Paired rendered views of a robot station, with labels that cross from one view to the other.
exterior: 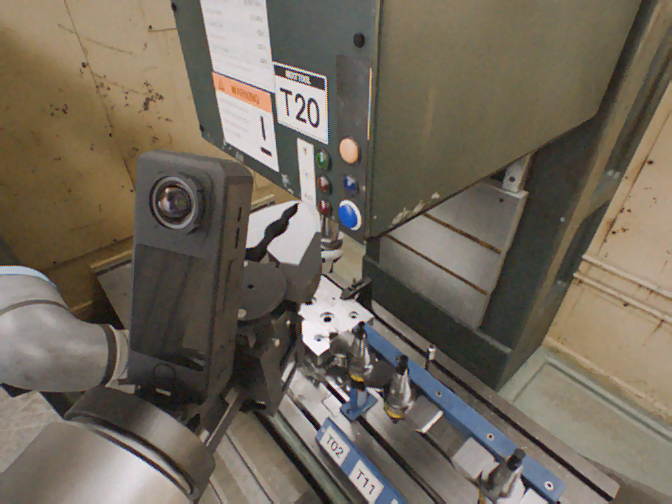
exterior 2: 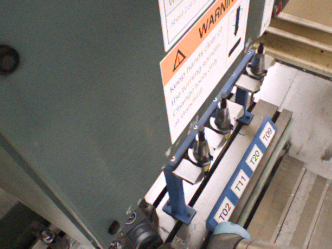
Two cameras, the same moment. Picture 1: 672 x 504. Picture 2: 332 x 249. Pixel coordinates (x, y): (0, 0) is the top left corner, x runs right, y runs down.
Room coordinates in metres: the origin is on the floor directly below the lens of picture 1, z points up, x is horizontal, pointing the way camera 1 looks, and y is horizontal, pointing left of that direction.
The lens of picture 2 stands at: (0.65, 0.35, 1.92)
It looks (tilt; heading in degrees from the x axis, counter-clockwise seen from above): 53 degrees down; 255
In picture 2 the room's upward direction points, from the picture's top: 4 degrees counter-clockwise
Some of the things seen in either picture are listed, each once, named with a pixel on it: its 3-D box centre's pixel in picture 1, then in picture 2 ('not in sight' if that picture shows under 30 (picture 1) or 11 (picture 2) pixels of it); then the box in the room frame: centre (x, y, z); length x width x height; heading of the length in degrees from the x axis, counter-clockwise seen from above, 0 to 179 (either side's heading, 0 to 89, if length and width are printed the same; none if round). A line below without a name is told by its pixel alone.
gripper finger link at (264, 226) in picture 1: (268, 249); not in sight; (0.24, 0.05, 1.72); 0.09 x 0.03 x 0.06; 160
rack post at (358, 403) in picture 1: (359, 373); (175, 190); (0.59, -0.06, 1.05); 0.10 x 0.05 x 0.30; 130
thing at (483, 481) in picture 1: (500, 486); (256, 72); (0.26, -0.26, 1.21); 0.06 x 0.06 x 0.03
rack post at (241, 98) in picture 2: not in sight; (242, 89); (0.25, -0.34, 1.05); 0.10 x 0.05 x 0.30; 130
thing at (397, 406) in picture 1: (398, 394); (222, 123); (0.43, -0.12, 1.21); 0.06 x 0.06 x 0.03
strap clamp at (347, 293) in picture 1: (355, 293); (52, 239); (0.96, -0.07, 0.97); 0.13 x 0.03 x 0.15; 130
